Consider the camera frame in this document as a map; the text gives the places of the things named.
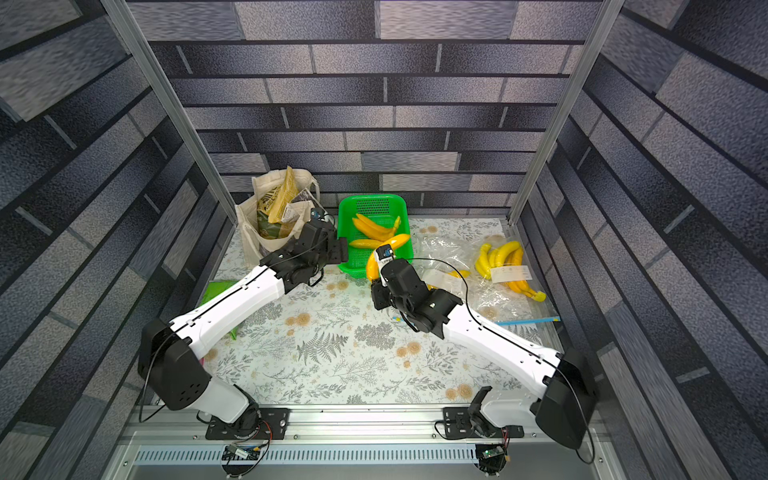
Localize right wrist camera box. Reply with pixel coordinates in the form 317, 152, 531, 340
374, 243, 395, 264

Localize aluminium frame post left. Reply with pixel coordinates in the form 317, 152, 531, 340
100, 0, 237, 224

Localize aluminium front rail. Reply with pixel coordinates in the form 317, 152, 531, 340
101, 403, 607, 480

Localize aluminium frame post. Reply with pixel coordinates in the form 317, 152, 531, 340
507, 0, 625, 227
100, 0, 237, 224

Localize left circuit board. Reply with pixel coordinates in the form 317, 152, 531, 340
221, 442, 270, 479

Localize beige canvas tote bag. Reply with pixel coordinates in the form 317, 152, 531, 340
236, 167, 325, 268

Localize aluminium frame post right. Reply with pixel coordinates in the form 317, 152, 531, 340
507, 0, 625, 227

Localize green plastic basket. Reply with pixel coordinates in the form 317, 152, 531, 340
338, 194, 411, 279

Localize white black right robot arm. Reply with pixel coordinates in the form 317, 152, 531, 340
370, 257, 598, 451

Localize green chips bag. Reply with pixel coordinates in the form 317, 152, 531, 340
200, 280, 237, 306

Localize snack packets in tote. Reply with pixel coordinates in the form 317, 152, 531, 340
253, 167, 319, 240

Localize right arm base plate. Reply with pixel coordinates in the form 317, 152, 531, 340
433, 407, 525, 441

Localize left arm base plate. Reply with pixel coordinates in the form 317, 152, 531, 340
205, 407, 291, 441

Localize circuit board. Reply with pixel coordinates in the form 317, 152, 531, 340
221, 442, 270, 479
475, 444, 508, 477

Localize right circuit board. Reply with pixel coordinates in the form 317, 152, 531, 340
475, 444, 508, 477

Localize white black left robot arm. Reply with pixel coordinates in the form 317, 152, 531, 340
138, 213, 348, 438

